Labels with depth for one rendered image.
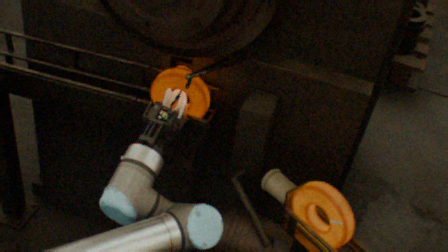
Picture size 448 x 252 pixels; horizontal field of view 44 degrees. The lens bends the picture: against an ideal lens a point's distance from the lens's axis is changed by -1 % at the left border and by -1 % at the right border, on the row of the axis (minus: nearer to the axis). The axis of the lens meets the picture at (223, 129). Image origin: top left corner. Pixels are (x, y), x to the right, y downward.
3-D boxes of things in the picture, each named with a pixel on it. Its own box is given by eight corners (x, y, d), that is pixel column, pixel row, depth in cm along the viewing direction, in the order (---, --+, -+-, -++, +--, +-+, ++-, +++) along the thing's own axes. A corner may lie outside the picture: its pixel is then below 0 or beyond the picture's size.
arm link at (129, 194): (122, 229, 127) (88, 207, 123) (145, 184, 134) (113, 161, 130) (143, 227, 120) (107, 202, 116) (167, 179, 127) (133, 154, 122)
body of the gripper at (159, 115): (181, 106, 131) (160, 147, 125) (182, 125, 139) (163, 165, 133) (151, 96, 133) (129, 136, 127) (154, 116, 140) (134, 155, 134)
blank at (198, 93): (153, 61, 141) (148, 68, 138) (212, 74, 138) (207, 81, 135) (155, 110, 151) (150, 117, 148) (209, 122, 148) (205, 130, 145)
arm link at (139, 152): (158, 184, 131) (121, 171, 133) (166, 167, 133) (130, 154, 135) (155, 166, 123) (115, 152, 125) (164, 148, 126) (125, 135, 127)
